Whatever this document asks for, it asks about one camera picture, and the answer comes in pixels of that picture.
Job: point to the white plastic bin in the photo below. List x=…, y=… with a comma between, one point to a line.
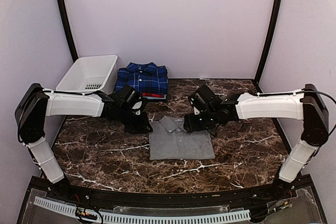
x=90, y=74

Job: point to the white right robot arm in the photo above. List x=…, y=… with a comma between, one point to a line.
x=307, y=105

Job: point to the grey long sleeve shirt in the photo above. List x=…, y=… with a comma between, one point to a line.
x=169, y=140

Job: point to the blue plaid folded shirt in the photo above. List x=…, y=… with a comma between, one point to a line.
x=146, y=78

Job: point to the right black frame post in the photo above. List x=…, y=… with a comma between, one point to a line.
x=268, y=41

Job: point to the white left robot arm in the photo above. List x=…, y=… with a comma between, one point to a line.
x=126, y=106

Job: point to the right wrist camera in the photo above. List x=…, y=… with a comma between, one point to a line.
x=198, y=108

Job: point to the black front rail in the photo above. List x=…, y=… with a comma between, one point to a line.
x=248, y=197

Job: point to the white slotted cable duct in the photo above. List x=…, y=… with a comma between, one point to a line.
x=144, y=215

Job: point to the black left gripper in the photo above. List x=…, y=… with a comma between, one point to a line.
x=142, y=127

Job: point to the light blue folded shirt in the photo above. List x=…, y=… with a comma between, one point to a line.
x=156, y=98

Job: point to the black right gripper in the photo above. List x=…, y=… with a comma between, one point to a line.
x=191, y=125

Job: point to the black red folded shirt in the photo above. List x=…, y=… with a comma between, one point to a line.
x=152, y=94

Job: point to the left black frame post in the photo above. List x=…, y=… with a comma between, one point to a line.
x=67, y=29

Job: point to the black frame post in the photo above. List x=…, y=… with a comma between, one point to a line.
x=268, y=41
x=67, y=29

